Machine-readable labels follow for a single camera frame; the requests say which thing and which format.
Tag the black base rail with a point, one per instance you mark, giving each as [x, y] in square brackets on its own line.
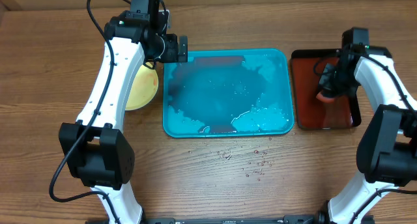
[288, 219]

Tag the dark red lacquer tray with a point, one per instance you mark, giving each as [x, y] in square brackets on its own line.
[311, 113]

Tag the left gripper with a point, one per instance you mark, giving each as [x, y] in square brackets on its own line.
[172, 55]

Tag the teal plastic tray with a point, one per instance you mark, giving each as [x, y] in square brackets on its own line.
[228, 93]

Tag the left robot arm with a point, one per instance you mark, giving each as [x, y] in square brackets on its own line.
[95, 149]

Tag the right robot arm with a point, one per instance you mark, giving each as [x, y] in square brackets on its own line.
[386, 154]

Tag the yellow-green round plate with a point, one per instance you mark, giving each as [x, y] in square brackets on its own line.
[144, 88]

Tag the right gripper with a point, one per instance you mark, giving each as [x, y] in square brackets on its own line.
[328, 82]

